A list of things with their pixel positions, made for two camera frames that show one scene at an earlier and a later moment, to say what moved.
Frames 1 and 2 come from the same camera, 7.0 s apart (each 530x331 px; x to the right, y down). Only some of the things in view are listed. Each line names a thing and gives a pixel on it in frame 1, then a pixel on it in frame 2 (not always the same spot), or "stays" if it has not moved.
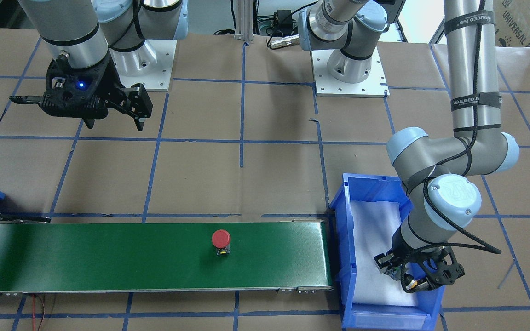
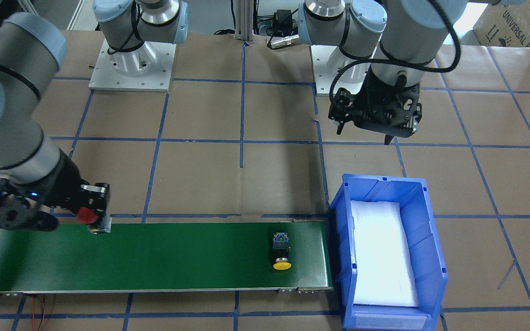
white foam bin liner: x=374 y=225 stays
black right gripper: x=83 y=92 → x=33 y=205
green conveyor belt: x=20 y=253 stays
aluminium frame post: x=244 y=20 stays
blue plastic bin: x=354 y=187 stays
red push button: x=221 y=241 → x=87 y=215
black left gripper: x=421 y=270 → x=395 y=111
